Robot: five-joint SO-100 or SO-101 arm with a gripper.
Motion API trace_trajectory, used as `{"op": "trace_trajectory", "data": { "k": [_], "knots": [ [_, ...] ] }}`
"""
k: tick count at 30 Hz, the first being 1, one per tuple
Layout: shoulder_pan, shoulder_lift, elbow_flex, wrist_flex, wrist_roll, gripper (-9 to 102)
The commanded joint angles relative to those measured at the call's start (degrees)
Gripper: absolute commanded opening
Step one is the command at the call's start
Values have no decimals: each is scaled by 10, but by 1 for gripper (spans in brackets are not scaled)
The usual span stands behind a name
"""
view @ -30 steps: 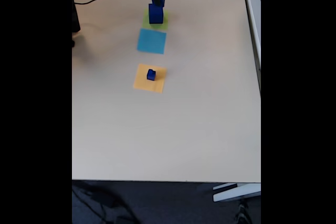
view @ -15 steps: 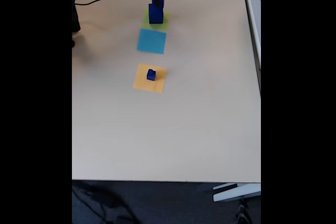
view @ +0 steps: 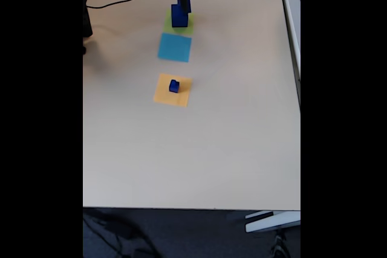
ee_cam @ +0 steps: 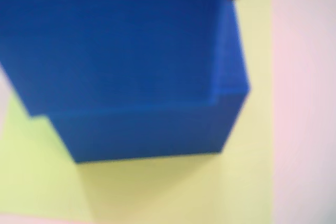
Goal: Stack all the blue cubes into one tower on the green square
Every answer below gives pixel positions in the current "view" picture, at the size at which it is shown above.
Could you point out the medium blue cube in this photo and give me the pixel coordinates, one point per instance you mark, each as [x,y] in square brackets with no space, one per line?
[188,5]

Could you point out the large blue cube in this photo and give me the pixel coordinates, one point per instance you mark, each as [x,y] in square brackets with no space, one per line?
[176,20]

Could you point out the small blue cube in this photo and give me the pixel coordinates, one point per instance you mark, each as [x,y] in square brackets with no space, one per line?
[173,89]

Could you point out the green paper square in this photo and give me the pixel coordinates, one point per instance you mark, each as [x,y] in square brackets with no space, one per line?
[167,22]

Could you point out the light blue paper square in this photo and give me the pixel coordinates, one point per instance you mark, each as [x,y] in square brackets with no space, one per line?
[174,48]

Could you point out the orange paper square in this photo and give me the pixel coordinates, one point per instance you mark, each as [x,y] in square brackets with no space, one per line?
[163,96]

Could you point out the black stand leg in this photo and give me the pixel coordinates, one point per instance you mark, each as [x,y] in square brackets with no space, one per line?
[279,246]

